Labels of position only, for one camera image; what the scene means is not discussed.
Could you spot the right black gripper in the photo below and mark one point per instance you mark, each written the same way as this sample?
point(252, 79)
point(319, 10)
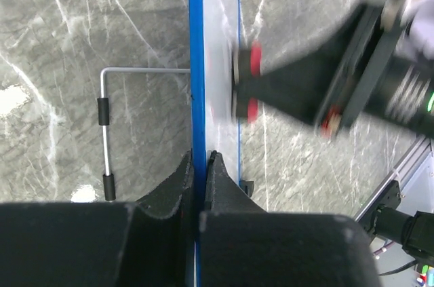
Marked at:
point(332, 84)

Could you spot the aluminium rail frame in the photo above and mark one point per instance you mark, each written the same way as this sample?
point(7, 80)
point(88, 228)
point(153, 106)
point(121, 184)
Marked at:
point(410, 182)

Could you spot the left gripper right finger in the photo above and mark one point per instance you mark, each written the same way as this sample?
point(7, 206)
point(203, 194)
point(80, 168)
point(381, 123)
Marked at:
point(243, 245)

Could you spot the red bone-shaped eraser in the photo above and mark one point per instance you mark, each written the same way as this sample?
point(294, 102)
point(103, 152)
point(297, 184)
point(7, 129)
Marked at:
point(245, 66)

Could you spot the blue framed whiteboard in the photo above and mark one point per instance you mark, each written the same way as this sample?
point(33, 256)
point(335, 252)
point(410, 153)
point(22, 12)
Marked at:
point(215, 33)

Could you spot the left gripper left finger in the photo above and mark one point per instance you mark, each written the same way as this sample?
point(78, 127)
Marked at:
point(148, 242)

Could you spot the whiteboard wire stand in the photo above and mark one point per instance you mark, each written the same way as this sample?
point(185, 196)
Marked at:
point(108, 178)

